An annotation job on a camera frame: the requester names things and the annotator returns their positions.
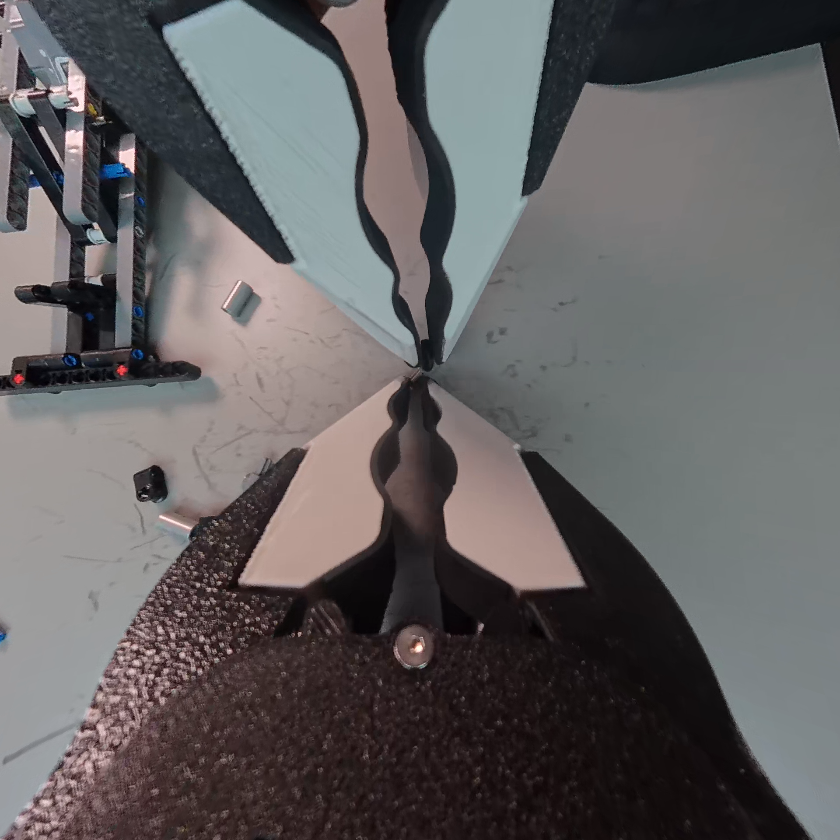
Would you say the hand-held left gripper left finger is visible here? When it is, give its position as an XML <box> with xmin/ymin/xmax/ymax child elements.
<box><xmin>236</xmin><ymin>378</ymin><xmax>413</xmax><ymax>636</ymax></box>

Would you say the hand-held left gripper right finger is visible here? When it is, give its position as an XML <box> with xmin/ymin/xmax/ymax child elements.
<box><xmin>422</xmin><ymin>378</ymin><xmax>588</xmax><ymax>635</ymax></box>

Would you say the grey black toy chassis model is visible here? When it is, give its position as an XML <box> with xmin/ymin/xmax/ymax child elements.
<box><xmin>0</xmin><ymin>0</ymin><xmax>201</xmax><ymax>396</ymax></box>

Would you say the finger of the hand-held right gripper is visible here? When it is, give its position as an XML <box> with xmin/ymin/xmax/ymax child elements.
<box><xmin>386</xmin><ymin>0</ymin><xmax>557</xmax><ymax>364</ymax></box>
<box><xmin>161</xmin><ymin>0</ymin><xmax>422</xmax><ymax>366</ymax></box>

